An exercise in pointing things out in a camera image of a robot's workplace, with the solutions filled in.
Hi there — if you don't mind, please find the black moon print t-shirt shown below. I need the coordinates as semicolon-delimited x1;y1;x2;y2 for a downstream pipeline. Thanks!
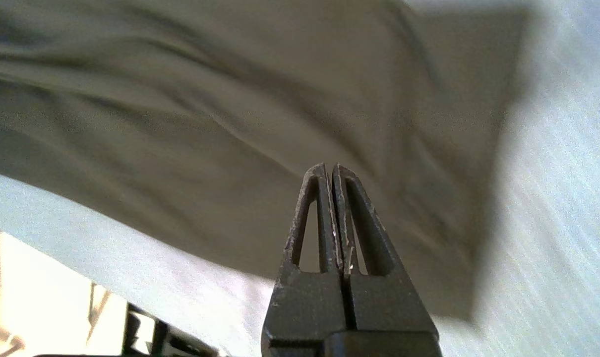
0;0;534;323

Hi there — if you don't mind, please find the blue bed sheet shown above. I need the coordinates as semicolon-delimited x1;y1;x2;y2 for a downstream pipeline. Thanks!
0;0;600;357

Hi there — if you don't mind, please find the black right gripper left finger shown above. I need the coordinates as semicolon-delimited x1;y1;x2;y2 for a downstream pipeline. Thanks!
261;163;350;355

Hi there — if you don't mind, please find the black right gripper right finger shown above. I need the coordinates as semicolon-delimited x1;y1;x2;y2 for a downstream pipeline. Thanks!
331;164;440;348

